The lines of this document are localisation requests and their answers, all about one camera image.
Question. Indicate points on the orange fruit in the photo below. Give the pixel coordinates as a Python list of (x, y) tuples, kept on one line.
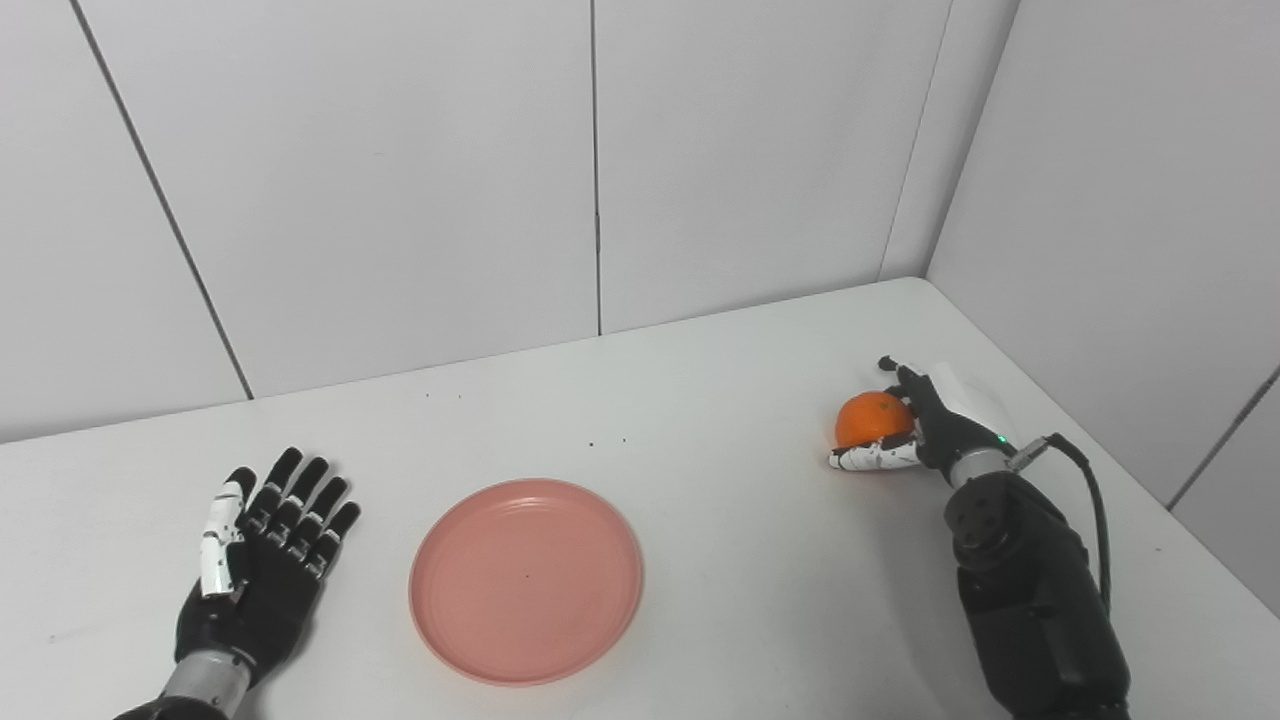
[(872, 418)]

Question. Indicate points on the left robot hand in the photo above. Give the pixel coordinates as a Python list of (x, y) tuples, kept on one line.
[(255, 580)]

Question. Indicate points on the pink plate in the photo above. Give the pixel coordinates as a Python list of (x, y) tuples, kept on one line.
[(526, 581)]

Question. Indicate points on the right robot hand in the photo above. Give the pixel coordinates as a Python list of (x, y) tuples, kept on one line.
[(930, 425)]

